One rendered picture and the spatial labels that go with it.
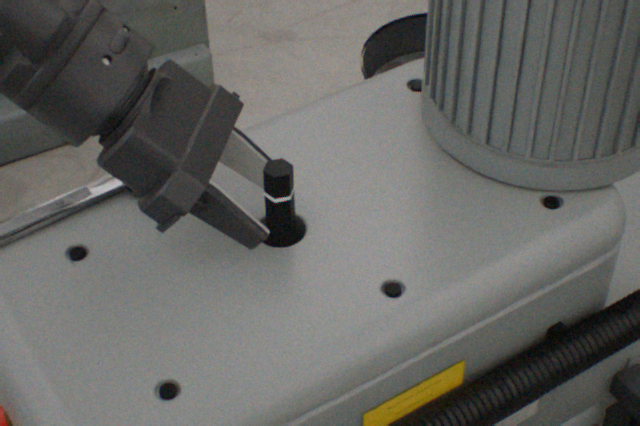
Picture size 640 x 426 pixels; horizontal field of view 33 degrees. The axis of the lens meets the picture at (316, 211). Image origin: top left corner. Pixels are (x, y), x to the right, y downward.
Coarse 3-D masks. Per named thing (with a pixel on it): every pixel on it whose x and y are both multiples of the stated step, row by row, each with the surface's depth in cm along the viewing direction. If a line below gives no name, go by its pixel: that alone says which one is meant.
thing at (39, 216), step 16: (112, 176) 82; (80, 192) 81; (96, 192) 81; (112, 192) 81; (32, 208) 80; (48, 208) 80; (64, 208) 80; (80, 208) 80; (0, 224) 78; (16, 224) 78; (32, 224) 78; (48, 224) 79; (0, 240) 77
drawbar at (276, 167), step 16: (272, 160) 75; (272, 176) 74; (288, 176) 74; (272, 192) 75; (288, 192) 75; (272, 208) 76; (288, 208) 76; (272, 224) 77; (288, 224) 77; (272, 240) 78; (288, 240) 78
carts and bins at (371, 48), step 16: (416, 16) 323; (384, 32) 319; (400, 32) 324; (416, 32) 326; (368, 48) 314; (384, 48) 323; (400, 48) 327; (416, 48) 330; (368, 64) 318; (384, 64) 326; (400, 64) 325
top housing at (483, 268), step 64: (256, 128) 87; (320, 128) 87; (384, 128) 87; (128, 192) 82; (256, 192) 82; (320, 192) 82; (384, 192) 81; (448, 192) 81; (512, 192) 81; (576, 192) 81; (0, 256) 77; (64, 256) 77; (128, 256) 77; (192, 256) 77; (256, 256) 77; (320, 256) 77; (384, 256) 77; (448, 256) 76; (512, 256) 77; (576, 256) 79; (0, 320) 73; (64, 320) 73; (128, 320) 73; (192, 320) 73; (256, 320) 72; (320, 320) 72; (384, 320) 72; (448, 320) 74; (512, 320) 79; (576, 320) 85; (0, 384) 76; (64, 384) 69; (128, 384) 69; (192, 384) 69; (256, 384) 69; (320, 384) 70; (384, 384) 74; (448, 384) 79
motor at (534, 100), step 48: (432, 0) 80; (480, 0) 73; (528, 0) 71; (576, 0) 69; (624, 0) 70; (432, 48) 81; (480, 48) 76; (528, 48) 73; (576, 48) 72; (624, 48) 73; (432, 96) 84; (480, 96) 78; (528, 96) 76; (576, 96) 75; (624, 96) 76; (480, 144) 81; (528, 144) 78; (576, 144) 78; (624, 144) 80
